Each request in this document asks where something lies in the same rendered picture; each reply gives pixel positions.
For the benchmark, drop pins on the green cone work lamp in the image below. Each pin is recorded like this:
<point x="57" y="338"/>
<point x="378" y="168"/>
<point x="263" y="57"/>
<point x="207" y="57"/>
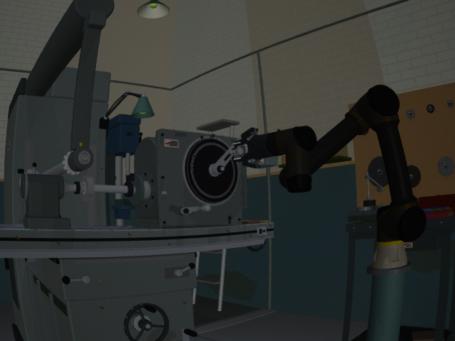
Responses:
<point x="143" y="108"/>

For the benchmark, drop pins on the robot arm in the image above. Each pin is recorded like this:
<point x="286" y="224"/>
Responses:
<point x="391" y="156"/>

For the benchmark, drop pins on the dark metal bench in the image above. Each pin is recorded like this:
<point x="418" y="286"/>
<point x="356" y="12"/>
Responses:
<point x="440" y="248"/>

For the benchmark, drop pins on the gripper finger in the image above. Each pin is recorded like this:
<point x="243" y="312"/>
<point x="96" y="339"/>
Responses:
<point x="247" y="134"/>
<point x="253" y="163"/>

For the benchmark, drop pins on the grey tailstock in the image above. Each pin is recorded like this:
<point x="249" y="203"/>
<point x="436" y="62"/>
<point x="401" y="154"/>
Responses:
<point x="44" y="199"/>

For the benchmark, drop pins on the black round index plate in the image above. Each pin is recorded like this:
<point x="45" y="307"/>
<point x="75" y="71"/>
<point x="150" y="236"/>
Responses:
<point x="199" y="181"/>

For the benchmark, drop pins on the red flat box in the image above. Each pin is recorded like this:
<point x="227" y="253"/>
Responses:
<point x="439" y="206"/>

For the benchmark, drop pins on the dark green lump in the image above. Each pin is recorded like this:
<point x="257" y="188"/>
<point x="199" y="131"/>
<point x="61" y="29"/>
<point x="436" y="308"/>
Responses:
<point x="241" y="284"/>

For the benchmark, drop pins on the green ceiling lamp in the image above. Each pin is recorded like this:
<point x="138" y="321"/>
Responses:
<point x="153" y="10"/>

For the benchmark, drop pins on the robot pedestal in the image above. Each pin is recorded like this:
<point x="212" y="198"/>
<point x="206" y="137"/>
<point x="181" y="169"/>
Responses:
<point x="385" y="305"/>

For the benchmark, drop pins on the white arbor shaft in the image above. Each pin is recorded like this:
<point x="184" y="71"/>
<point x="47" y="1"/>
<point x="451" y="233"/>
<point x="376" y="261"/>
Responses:
<point x="103" y="187"/>

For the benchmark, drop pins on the grey round cutter disc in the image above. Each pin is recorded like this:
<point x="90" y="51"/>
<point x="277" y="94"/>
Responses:
<point x="447" y="166"/>
<point x="378" y="172"/>
<point x="414" y="175"/>

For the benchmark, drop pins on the grey spindle lock lever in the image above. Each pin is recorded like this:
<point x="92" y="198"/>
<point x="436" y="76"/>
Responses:
<point x="193" y="210"/>

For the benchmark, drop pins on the grey dividing head body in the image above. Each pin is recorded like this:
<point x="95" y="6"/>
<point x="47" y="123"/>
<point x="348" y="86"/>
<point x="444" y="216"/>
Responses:
<point x="170" y="177"/>

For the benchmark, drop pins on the grey milling machine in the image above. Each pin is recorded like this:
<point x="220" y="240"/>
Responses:
<point x="92" y="284"/>

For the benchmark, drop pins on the blue box on white posts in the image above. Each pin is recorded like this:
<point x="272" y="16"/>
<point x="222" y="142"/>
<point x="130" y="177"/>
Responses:
<point x="122" y="133"/>

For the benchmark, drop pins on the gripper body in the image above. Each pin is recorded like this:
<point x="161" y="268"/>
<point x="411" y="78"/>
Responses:
<point x="256" y="147"/>

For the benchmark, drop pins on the small grey cutter disc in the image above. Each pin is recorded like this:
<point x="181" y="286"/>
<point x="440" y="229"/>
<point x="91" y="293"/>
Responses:
<point x="430" y="108"/>
<point x="450" y="103"/>
<point x="411" y="114"/>

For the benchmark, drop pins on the grey crank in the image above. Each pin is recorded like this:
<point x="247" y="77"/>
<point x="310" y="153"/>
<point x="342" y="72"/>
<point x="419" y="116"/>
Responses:
<point x="224" y="159"/>

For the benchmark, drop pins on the white toothed milling cutter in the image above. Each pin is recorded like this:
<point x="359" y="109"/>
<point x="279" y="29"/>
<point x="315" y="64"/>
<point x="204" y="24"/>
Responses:
<point x="73" y="163"/>

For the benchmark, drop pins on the black spoked handwheel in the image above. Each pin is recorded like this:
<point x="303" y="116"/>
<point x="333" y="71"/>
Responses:
<point x="145" y="321"/>

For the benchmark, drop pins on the brown tool board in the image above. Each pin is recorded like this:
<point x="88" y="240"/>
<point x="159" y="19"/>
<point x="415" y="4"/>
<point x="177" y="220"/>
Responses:
<point x="423" y="142"/>

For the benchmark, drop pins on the grey surface gauge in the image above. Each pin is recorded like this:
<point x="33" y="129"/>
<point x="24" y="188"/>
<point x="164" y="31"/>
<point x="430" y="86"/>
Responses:
<point x="370" y="199"/>

